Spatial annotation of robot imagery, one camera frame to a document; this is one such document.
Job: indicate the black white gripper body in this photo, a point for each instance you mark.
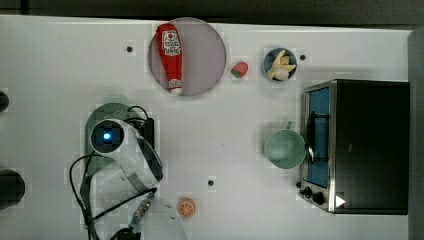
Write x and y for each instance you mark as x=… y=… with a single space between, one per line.
x=147 y=130

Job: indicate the red green strawberry toy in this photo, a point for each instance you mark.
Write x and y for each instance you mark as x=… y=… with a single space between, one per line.
x=240 y=69

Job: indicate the orange slice toy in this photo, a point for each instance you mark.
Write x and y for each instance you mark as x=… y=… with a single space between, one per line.
x=186 y=208

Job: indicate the black cylinder post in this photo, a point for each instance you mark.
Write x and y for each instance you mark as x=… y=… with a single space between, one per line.
x=4 y=101
x=12 y=188

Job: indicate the green cup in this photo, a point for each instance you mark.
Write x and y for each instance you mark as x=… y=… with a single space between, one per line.
x=285 y=148

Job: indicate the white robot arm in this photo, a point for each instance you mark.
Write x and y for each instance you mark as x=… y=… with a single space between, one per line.
x=123 y=198

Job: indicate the blue bowl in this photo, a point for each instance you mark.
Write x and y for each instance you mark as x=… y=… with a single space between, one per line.
x=271 y=55

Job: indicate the red ketchup bottle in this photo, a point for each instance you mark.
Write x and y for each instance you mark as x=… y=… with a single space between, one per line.
x=170 y=52

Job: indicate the grey round plate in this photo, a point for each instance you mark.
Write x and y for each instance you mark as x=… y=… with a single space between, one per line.
x=204 y=57

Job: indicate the yellow banana toy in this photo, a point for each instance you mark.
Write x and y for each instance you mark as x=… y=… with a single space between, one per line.
x=281 y=67

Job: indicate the black cylinder post upper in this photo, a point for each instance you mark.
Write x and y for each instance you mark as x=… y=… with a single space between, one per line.
x=4 y=101

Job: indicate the black toaster oven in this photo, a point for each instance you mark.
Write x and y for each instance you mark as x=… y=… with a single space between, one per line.
x=357 y=135

